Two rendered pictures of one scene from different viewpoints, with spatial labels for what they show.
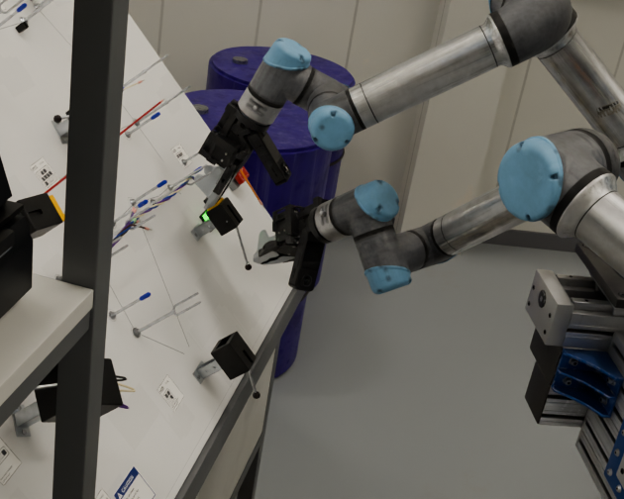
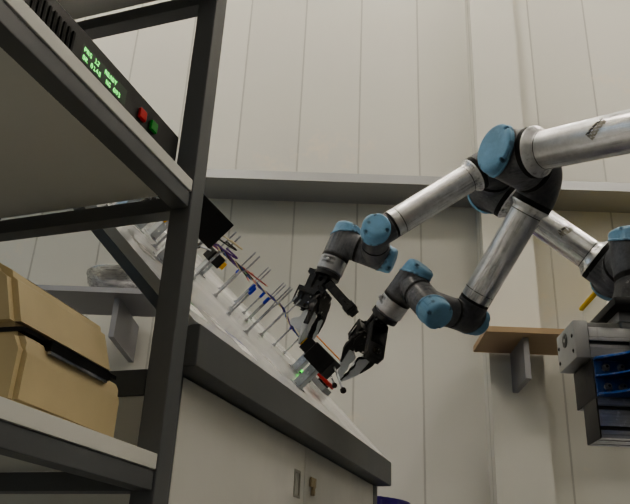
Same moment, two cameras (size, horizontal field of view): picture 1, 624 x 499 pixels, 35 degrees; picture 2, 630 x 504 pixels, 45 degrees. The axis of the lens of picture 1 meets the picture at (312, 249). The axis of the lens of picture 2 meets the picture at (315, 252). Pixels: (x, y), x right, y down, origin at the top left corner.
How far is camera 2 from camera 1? 1.45 m
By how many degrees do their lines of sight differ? 52
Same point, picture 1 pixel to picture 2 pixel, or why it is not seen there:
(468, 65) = (455, 180)
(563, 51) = not seen: hidden behind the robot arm
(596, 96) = (554, 222)
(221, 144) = (307, 289)
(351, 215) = (399, 280)
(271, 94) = (337, 248)
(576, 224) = (531, 146)
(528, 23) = not seen: hidden behind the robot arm
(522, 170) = (489, 142)
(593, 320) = (607, 332)
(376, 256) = (421, 292)
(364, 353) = not seen: outside the picture
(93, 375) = (216, 28)
